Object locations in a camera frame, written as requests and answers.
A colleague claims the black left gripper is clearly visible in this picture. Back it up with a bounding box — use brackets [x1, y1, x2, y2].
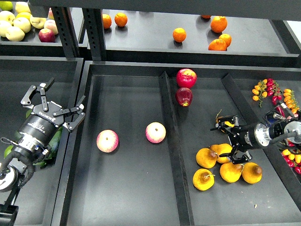
[16, 77, 86, 145]

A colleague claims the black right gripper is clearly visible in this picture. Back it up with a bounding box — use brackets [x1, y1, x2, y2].
[210, 115, 268, 164]

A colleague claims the yellow pear with stem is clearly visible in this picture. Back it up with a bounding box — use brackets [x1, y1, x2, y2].
[192, 169, 215, 191]

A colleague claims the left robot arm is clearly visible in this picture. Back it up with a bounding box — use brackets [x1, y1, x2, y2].
[0, 78, 85, 226]

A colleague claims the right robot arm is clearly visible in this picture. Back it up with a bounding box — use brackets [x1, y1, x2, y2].
[210, 102, 301, 164]

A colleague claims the yellow pear upright middle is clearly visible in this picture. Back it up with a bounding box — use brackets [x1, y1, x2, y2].
[209, 143, 232, 164]

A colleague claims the yellow pear upper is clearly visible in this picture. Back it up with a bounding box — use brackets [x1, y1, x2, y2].
[215, 109, 236, 129]

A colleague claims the yellow pear far left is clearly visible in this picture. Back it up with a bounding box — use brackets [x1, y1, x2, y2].
[196, 148, 218, 169]

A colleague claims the green avocado top left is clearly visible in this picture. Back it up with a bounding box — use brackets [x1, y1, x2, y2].
[25, 109, 32, 119]

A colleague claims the yellow pear right lower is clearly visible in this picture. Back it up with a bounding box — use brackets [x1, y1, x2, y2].
[242, 162, 262, 184]

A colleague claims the green avocado right lower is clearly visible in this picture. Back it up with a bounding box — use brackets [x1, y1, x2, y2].
[48, 127, 63, 159]

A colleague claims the dark avocado bottom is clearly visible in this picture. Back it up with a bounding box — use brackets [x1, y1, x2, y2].
[33, 161, 47, 171]

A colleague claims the light green avocado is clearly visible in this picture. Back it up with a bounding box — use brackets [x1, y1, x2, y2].
[4, 145, 13, 158]

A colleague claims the black tray divider right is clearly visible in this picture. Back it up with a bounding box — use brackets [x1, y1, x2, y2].
[221, 73, 301, 209]

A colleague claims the black tray divider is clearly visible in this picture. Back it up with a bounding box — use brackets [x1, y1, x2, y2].
[221, 73, 301, 209]
[159, 72, 194, 226]

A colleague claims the red chili pepper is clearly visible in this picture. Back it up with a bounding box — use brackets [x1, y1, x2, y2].
[272, 96, 285, 117]

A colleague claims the orange tomato vine left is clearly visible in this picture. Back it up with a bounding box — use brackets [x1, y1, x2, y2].
[252, 79, 268, 107]

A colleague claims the orange tomato vine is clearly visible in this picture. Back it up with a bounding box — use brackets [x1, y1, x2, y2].
[283, 89, 300, 114]
[252, 79, 268, 107]

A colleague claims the mixed cherry tomatoes lower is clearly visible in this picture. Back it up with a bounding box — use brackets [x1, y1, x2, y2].
[278, 141, 301, 175]

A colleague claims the pink apple left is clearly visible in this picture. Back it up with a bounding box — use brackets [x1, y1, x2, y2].
[96, 129, 119, 153]

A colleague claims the pink apple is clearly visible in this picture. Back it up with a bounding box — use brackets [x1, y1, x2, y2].
[96, 129, 119, 153]
[145, 122, 166, 144]

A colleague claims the red cherry tomato bunch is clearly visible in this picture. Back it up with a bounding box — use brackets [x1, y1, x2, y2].
[266, 78, 282, 102]

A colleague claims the red apple on shelf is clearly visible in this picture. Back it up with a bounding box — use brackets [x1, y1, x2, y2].
[38, 28, 55, 43]

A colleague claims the orange tomato vine right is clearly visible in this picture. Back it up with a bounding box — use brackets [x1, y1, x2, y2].
[283, 89, 300, 114]

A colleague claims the dark red apple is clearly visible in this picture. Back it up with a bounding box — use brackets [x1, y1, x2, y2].
[175, 87, 193, 107]

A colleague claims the black tray divider left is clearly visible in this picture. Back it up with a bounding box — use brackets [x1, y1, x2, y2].
[159, 72, 194, 226]

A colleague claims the pale peach on shelf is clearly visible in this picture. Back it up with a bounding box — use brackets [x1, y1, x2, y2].
[44, 19, 58, 35]

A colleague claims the yellow apple right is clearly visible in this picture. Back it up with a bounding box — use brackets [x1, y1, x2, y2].
[29, 15, 47, 29]

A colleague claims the yellow apple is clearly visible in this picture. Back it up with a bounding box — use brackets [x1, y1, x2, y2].
[0, 10, 16, 25]
[5, 26, 25, 41]
[0, 20, 12, 38]
[13, 17, 31, 33]
[29, 15, 47, 29]

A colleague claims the bright red apple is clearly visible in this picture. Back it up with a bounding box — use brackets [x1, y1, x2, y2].
[176, 68, 197, 89]

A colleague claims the yellow apple front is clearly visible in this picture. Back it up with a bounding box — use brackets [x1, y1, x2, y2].
[5, 26, 25, 41]

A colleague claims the pink apple centre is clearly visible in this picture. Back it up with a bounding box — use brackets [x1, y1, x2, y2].
[145, 122, 166, 144]

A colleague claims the yellow apple middle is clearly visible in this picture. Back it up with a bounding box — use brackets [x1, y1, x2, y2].
[13, 17, 31, 33]

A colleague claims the yellow apple far left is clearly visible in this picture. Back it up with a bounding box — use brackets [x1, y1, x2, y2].
[0, 20, 12, 38]

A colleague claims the yellow lemon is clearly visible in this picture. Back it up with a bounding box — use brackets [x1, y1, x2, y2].
[16, 12, 31, 20]

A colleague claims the yellow apple left top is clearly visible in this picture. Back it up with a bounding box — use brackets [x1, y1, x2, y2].
[0, 10, 16, 25]

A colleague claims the orange front right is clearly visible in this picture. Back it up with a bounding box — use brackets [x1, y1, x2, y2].
[208, 39, 227, 51]

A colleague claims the pale apple top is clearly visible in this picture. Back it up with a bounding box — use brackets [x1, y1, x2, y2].
[15, 1, 31, 13]

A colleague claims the orange small right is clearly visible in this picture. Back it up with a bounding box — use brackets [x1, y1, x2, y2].
[219, 33, 232, 47]

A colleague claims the black shelf post left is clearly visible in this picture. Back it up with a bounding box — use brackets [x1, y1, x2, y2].
[51, 6, 80, 58]

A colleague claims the black shelf post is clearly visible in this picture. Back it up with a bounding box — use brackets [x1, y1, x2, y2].
[82, 8, 107, 61]
[51, 6, 80, 58]

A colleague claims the black shelf post right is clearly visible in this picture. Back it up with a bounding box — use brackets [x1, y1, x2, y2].
[82, 8, 107, 61]

